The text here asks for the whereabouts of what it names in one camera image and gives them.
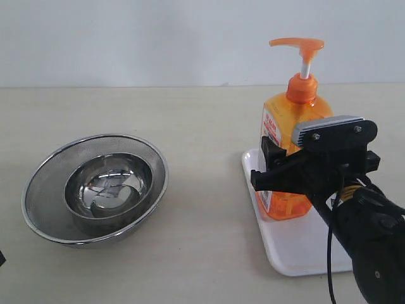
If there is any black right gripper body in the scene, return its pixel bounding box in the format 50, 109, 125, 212
250, 144, 382, 210

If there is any large steel mesh bowl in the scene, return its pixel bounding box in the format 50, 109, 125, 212
22, 134, 169, 248

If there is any small shiny steel bowl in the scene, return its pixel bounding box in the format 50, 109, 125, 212
65, 153, 154, 237

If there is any silver wrist camera on right gripper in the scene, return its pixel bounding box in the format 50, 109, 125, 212
291, 115, 378, 153

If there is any orange pump soap bottle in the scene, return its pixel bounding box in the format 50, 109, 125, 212
256, 37, 333, 220

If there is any white rectangular plastic tray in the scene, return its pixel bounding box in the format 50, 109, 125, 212
241, 148, 354, 277

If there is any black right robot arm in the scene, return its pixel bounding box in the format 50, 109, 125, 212
251, 135, 404, 303

